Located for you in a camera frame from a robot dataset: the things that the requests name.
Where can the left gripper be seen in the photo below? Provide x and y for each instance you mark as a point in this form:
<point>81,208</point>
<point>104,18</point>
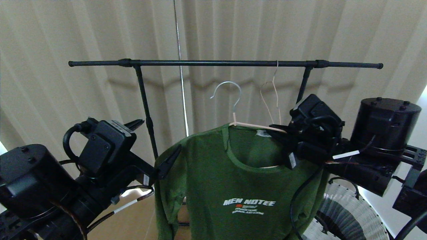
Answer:
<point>100,196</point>

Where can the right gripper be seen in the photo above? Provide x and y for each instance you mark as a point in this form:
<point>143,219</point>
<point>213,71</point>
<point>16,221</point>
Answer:
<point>310,151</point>

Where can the green long-sleeved shirt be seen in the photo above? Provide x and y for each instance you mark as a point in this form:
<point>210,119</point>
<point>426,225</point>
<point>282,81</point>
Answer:
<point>240,186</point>

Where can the pink clothes hanger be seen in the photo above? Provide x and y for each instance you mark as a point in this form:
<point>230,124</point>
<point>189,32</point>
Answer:
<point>275,96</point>
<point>235,115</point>

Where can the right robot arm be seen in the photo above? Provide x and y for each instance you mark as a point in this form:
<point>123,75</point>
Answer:
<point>383,133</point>

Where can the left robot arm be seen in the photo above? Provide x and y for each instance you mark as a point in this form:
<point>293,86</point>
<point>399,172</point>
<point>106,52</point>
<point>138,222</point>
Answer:
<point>30,180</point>

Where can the white laundry basket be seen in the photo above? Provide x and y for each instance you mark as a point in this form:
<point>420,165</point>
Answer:
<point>350,216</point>

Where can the black clothes rack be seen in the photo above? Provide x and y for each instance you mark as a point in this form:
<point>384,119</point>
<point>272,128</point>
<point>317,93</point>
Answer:
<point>233,63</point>

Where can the beige curtain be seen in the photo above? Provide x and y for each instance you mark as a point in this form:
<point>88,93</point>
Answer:
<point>50,33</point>

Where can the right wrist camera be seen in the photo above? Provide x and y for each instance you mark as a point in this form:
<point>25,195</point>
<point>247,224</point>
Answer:
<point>315,111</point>

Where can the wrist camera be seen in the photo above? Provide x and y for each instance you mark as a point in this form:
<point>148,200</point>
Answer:
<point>315,111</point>
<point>105,146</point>

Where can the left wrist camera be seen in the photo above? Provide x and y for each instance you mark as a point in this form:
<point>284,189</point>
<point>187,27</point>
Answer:
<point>105,146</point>

